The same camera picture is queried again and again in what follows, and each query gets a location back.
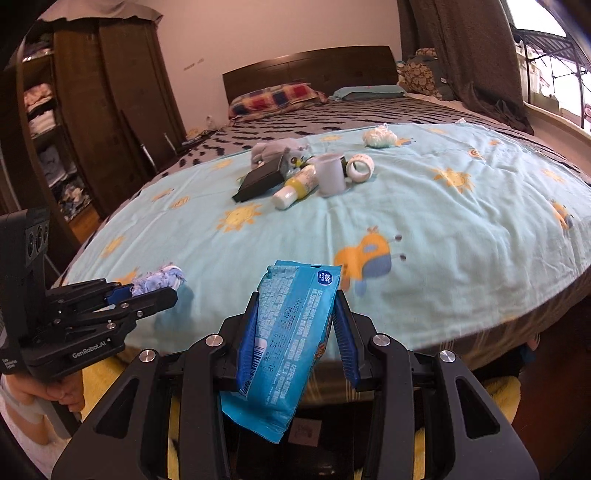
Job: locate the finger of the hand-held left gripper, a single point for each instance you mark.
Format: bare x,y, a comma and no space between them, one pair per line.
87,293
147,304

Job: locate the light blue sun-print blanket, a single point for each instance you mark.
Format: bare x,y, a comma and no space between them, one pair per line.
461,230

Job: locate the stack of folded clothes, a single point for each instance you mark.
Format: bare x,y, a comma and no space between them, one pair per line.
44,124

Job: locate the yellow fuzzy basket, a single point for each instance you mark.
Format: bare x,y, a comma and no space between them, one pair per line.
99,383

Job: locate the teal pillow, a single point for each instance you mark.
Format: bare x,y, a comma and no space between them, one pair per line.
369,92

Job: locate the blue snack packet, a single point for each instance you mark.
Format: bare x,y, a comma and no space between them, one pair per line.
295,332

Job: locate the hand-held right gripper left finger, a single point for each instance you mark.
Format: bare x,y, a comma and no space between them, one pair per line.
249,332

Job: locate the dark wooden headboard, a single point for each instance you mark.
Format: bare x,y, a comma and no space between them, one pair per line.
314,64

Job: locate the plaid pillow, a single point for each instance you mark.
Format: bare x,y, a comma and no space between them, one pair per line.
272,99

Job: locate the white plastic cup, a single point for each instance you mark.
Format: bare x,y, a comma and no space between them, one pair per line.
328,175

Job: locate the patterned bag by curtain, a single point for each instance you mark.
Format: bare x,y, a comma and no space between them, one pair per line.
420,74

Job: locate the window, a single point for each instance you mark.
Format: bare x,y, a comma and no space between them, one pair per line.
540,18

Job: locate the white tape roll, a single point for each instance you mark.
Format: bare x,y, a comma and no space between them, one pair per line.
349,167

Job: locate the black metal window rack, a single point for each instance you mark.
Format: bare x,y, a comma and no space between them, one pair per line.
549,50

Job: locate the metal tube frame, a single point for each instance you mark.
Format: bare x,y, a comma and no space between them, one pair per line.
170,144

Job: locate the black box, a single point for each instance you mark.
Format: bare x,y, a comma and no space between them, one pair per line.
258,182

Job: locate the blue white tissue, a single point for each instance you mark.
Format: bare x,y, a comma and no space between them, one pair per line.
157,279

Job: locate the white bottle yellow label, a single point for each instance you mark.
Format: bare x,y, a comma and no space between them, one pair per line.
295,187

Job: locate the white wall plug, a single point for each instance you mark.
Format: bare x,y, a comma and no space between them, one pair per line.
210,122

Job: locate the grey black patterned bedspread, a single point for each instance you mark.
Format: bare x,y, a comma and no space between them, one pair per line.
369,113

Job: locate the dark wooden wardrobe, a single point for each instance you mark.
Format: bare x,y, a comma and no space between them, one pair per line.
115,92

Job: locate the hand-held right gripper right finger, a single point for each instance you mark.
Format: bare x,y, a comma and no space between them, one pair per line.
345,337

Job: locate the person's left hand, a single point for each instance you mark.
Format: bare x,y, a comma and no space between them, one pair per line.
69,392

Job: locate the dark brown curtain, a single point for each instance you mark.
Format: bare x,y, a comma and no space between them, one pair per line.
461,55

